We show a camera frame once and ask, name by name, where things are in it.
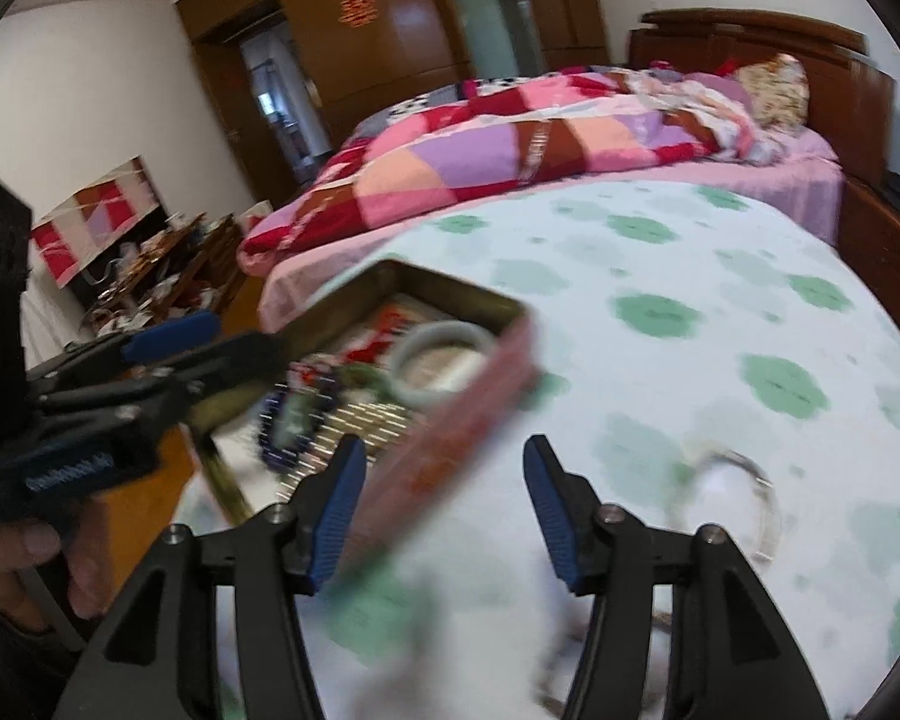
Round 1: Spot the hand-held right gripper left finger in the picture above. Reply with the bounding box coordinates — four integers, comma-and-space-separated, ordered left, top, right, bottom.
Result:
52, 435, 368, 720

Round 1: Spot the rectangular metal tin box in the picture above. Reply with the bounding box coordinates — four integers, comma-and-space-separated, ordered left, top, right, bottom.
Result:
186, 258, 542, 542

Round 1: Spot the pale jade bangle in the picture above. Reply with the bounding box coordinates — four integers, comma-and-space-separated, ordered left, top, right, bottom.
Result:
385, 320, 497, 411

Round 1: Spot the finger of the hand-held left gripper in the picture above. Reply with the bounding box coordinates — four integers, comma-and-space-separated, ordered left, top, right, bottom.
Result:
25, 312, 223, 392
36, 330, 290, 437

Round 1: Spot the brown wooden wardrobe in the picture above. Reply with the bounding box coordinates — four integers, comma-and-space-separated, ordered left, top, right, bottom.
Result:
175, 0, 614, 190

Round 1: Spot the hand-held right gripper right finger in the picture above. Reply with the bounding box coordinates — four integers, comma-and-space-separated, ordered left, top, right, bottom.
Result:
523, 435, 833, 720

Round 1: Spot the pink patchwork quilt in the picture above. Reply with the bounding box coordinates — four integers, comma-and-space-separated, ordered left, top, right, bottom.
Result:
238, 64, 797, 257

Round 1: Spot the floral pillow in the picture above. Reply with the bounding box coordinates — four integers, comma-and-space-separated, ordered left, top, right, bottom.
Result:
733, 52, 811, 130

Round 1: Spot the person's left hand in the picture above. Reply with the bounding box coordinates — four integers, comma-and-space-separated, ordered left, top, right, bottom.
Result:
0, 502, 115, 635

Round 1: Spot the green cloud printed tablecloth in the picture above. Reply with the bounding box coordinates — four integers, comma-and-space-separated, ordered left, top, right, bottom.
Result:
171, 180, 900, 720

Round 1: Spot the green jade pendant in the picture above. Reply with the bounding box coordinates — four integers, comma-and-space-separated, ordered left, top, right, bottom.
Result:
340, 363, 385, 392

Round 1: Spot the wooden bed headboard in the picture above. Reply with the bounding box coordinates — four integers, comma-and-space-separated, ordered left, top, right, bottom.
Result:
627, 7, 899, 190

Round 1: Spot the cluttered wooden dressing table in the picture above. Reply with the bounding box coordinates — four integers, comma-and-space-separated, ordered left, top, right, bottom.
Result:
81, 212, 246, 335

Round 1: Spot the person's left forearm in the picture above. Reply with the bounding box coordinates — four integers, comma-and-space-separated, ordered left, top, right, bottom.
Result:
0, 589, 91, 720

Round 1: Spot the silver metal bangle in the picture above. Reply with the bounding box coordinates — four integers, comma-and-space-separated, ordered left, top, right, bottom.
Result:
666, 445, 786, 569

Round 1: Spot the pink bed sheet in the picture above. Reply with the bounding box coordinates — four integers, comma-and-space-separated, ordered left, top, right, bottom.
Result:
238, 126, 846, 332

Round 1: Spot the gold bead necklace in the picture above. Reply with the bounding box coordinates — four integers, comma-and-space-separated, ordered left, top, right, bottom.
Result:
291, 399, 422, 460

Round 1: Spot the dark bead bracelet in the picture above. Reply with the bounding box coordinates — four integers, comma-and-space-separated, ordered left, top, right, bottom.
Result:
257, 366, 347, 467

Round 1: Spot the red knotted tassel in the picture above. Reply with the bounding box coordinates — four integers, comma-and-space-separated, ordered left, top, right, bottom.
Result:
343, 336, 396, 370

